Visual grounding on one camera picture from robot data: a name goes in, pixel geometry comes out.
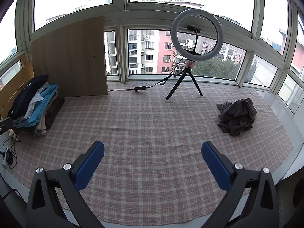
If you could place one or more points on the wooden board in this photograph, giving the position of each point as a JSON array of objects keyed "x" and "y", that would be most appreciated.
[{"x": 71, "y": 59}]

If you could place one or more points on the light blue folded garment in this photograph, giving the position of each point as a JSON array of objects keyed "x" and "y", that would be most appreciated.
[{"x": 51, "y": 90}]

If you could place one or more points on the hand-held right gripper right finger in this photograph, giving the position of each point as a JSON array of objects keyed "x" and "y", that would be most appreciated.
[{"x": 213, "y": 163}]

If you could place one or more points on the navy folded garment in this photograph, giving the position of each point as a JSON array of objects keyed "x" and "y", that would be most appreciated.
[{"x": 28, "y": 92}]

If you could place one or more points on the green trees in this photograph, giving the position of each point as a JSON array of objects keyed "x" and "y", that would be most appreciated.
[{"x": 213, "y": 68}]

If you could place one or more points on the pink plaid blanket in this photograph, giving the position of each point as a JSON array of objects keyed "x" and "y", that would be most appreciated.
[{"x": 147, "y": 128}]

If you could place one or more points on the beige folded garment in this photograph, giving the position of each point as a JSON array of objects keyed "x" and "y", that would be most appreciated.
[{"x": 41, "y": 128}]

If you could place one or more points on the grey t-shirt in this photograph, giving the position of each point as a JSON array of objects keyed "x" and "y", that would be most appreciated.
[{"x": 237, "y": 116}]

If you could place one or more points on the white folded garment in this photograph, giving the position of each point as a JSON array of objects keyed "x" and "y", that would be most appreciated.
[{"x": 35, "y": 99}]

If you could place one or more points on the brown folded garment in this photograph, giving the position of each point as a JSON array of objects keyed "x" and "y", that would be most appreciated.
[{"x": 55, "y": 109}]

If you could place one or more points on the white power strip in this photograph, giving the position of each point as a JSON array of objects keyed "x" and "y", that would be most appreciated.
[{"x": 2, "y": 159}]

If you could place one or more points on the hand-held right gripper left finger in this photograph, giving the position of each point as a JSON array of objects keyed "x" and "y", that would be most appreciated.
[{"x": 90, "y": 163}]

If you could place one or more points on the wooden slat panel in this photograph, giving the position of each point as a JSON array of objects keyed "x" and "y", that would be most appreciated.
[{"x": 21, "y": 76}]

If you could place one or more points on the black phone clamp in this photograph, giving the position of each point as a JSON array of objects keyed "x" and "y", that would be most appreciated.
[{"x": 193, "y": 28}]

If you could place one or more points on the apartment buildings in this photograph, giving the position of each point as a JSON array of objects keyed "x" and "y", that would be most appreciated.
[{"x": 147, "y": 52}]

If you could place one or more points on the black power adapter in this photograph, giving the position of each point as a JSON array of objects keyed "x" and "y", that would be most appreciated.
[{"x": 9, "y": 157}]

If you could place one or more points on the white window frame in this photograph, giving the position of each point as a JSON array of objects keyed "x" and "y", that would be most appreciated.
[{"x": 120, "y": 4}]

